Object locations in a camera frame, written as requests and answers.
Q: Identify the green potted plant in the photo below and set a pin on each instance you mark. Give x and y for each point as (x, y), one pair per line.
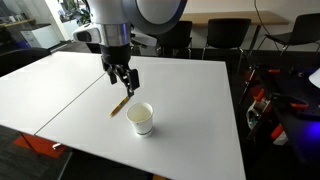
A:
(78, 13)

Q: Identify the long wooden table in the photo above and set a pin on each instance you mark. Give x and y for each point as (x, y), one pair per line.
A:
(233, 16)

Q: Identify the white planter box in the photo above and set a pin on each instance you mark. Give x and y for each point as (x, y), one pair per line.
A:
(71, 28)

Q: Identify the blue bin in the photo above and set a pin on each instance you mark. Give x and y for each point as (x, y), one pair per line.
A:
(22, 44)

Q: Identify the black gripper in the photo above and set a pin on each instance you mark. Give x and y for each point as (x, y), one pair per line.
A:
(115, 55)

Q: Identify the wooden desk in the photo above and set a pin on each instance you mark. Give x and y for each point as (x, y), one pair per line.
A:
(16, 22)

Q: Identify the white paper cup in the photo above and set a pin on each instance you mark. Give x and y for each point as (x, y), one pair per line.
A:
(143, 128)

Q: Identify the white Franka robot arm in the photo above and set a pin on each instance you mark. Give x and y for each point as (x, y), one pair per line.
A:
(150, 13)

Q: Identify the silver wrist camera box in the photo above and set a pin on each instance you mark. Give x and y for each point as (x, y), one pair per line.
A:
(85, 35)

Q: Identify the white low cabinet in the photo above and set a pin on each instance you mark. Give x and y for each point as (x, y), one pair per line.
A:
(40, 36)

